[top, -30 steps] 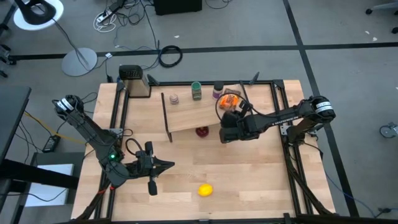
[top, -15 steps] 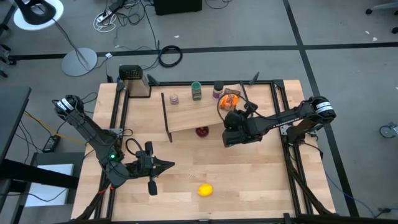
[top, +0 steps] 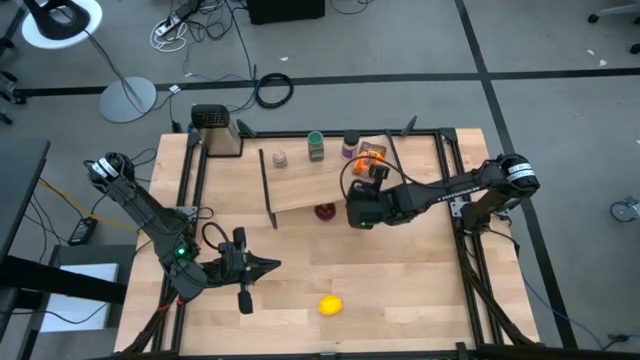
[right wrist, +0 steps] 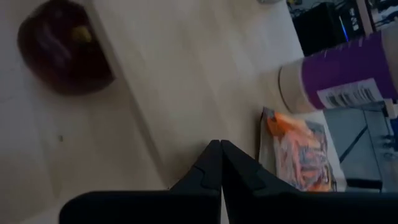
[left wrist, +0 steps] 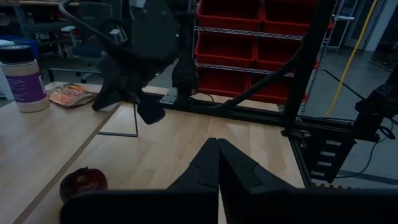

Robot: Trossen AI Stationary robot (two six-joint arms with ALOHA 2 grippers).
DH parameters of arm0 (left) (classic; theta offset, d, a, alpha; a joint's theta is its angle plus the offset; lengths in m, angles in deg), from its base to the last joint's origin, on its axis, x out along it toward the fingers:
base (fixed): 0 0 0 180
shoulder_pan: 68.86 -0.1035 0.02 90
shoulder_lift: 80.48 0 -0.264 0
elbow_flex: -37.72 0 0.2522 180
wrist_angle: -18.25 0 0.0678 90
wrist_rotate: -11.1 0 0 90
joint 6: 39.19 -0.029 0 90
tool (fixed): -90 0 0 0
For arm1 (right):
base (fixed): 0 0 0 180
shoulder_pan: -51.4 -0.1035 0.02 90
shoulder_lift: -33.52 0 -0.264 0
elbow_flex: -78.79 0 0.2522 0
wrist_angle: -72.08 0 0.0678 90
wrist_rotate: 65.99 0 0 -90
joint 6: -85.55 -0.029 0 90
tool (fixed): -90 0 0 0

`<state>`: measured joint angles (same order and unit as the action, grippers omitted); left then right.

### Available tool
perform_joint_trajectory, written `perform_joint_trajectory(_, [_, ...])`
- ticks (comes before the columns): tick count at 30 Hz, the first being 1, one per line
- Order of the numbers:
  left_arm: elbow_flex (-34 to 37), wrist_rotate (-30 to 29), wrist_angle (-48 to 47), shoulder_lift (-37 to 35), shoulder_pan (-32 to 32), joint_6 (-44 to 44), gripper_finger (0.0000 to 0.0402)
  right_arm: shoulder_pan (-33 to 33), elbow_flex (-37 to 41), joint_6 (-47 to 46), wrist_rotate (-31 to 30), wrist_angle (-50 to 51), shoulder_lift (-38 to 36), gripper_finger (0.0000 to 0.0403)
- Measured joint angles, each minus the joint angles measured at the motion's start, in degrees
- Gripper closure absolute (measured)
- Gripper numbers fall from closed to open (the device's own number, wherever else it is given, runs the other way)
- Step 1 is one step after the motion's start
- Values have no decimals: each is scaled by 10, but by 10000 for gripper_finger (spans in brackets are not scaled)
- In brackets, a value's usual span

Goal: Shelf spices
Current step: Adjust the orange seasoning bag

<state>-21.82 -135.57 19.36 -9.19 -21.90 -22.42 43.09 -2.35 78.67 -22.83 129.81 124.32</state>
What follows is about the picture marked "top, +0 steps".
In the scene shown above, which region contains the grey caster wheel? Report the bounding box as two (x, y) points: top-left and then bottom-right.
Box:
(609, 196), (640, 224)

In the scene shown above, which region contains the black-lid purple-label spice jar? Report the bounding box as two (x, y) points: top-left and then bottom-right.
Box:
(341, 129), (361, 161)

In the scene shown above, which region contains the blue cable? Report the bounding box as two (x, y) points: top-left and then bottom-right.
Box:
(522, 277), (607, 350)

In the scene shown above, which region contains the black power adapter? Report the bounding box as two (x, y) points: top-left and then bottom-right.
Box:
(68, 216), (99, 246)

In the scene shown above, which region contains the black desk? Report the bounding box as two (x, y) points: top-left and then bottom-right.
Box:
(0, 138), (129, 341)

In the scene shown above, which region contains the dark red round fruit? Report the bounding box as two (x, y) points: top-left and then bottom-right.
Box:
(313, 202), (337, 222)

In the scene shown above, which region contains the white box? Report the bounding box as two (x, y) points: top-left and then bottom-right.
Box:
(39, 263), (120, 334)

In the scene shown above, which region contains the green-lid spice jar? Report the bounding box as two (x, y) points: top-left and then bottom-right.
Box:
(307, 130), (326, 163)

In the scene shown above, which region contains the floor lamp with round base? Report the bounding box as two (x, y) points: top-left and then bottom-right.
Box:
(20, 0), (158, 124)

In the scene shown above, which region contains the white power strip with cable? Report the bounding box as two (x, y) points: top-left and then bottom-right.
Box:
(149, 14), (189, 54)

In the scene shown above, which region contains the orange brown spice packet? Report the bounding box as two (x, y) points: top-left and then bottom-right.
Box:
(352, 141), (389, 177)

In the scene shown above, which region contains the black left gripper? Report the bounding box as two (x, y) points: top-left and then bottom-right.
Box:
(214, 227), (282, 315)

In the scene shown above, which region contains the black metal table frame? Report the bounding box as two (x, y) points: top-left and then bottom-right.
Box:
(117, 127), (544, 360)

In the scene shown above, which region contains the coiled black cable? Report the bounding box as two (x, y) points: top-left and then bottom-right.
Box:
(253, 72), (295, 110)

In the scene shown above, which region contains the chair base with black wheels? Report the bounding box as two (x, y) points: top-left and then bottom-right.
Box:
(587, 0), (640, 55)

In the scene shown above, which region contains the metal box with black top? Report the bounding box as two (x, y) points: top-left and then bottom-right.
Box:
(190, 103), (245, 159)

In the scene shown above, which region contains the yellow cable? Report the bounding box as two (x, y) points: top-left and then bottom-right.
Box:
(38, 177), (139, 234)

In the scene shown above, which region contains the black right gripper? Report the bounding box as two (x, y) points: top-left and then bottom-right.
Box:
(344, 163), (406, 230)

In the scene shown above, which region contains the wooden shelf with black frame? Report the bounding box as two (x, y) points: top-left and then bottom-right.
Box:
(258, 132), (404, 230)

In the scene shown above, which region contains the yellow lemon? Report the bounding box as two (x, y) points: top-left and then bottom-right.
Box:
(318, 295), (344, 317)

